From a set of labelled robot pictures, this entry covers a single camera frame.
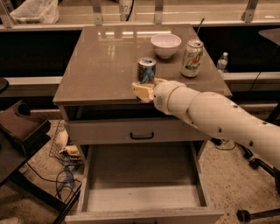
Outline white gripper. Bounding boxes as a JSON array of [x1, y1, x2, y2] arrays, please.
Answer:
[[132, 78, 193, 116]]

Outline blue silver redbull can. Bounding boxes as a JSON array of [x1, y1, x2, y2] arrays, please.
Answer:
[[137, 57, 156, 84]]

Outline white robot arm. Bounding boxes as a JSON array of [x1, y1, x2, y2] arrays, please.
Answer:
[[132, 79, 280, 169]]

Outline grey closed top drawer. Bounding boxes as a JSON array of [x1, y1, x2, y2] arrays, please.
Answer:
[[64, 117, 209, 145]]

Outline white green soda can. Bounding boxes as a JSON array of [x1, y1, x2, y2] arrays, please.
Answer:
[[181, 39, 204, 78]]

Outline grey open middle drawer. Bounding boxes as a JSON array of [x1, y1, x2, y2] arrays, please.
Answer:
[[65, 142, 223, 224]]

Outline white ceramic bowl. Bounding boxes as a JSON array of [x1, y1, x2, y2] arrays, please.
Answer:
[[150, 33, 181, 59]]

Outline grey cabinet with glossy top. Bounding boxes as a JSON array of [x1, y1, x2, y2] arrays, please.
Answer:
[[52, 24, 233, 165]]

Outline clear plastic water bottle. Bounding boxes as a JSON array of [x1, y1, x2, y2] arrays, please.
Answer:
[[217, 52, 228, 72]]

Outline thin metal rod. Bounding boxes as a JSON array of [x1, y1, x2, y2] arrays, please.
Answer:
[[196, 17, 205, 36]]

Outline dark wooden chair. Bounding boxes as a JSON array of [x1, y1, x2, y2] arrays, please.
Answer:
[[0, 77, 82, 224]]

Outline white plastic bag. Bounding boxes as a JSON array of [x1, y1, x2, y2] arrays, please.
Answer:
[[10, 0, 60, 24]]

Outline black tripod legs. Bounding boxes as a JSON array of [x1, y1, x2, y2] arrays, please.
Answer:
[[239, 101, 280, 224]]

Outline black drawer handle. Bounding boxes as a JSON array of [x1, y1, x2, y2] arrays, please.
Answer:
[[129, 132, 154, 140]]

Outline black power adapter with cable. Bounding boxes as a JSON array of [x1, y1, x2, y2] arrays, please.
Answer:
[[211, 138, 236, 151]]

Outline wire mesh basket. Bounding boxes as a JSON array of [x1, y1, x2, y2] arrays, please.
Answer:
[[49, 121, 81, 164]]

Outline black floor cables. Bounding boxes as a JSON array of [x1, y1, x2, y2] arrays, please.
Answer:
[[25, 157, 83, 205]]

